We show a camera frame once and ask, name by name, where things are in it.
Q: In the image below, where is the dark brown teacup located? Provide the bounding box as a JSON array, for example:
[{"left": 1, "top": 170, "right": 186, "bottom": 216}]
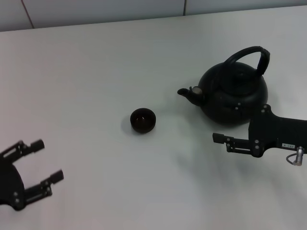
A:
[{"left": 130, "top": 107, "right": 157, "bottom": 134}]

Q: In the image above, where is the black round teapot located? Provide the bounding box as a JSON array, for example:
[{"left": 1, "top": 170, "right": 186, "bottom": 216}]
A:
[{"left": 177, "top": 45, "right": 269, "bottom": 125}]

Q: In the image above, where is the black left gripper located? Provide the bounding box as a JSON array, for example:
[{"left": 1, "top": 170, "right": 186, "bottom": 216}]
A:
[{"left": 0, "top": 139, "right": 65, "bottom": 211}]

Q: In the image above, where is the right gripper cable with plug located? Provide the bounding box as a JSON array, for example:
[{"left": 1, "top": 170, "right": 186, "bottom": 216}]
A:
[{"left": 286, "top": 146, "right": 306, "bottom": 167}]

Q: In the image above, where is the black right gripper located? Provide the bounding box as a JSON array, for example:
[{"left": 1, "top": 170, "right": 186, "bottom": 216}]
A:
[{"left": 212, "top": 103, "right": 307, "bottom": 158}]

